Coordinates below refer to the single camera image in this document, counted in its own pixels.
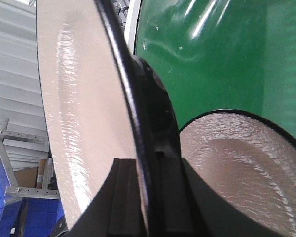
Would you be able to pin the white outer conveyor rail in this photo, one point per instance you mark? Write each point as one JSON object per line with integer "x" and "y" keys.
{"x": 131, "y": 24}

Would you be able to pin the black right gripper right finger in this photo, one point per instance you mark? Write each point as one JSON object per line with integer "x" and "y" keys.
{"x": 188, "y": 207}

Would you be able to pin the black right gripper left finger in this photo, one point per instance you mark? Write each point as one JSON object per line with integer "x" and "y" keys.
{"x": 116, "y": 209}

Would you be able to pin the green circular conveyor belt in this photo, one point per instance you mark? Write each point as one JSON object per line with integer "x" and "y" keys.
{"x": 214, "y": 54}

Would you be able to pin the beige plate black rim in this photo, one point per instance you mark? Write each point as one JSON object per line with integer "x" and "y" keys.
{"x": 100, "y": 104}
{"x": 242, "y": 172}

